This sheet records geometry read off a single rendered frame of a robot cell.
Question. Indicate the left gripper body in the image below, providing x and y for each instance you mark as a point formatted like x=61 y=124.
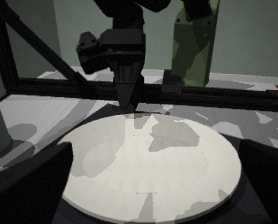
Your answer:
x=125 y=41

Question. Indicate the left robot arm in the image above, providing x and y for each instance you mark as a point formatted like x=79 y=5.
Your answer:
x=88 y=49

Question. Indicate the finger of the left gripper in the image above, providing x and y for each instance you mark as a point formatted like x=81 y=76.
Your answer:
x=127 y=67
x=137 y=94

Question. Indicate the white oval platter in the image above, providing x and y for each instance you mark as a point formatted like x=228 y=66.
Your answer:
x=146 y=168

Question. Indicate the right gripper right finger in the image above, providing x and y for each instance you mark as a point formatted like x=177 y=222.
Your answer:
x=260 y=163

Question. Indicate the dark grey rectangular mat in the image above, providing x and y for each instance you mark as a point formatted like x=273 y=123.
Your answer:
x=243 y=207

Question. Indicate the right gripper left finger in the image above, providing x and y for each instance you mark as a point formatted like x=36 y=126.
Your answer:
x=31 y=190

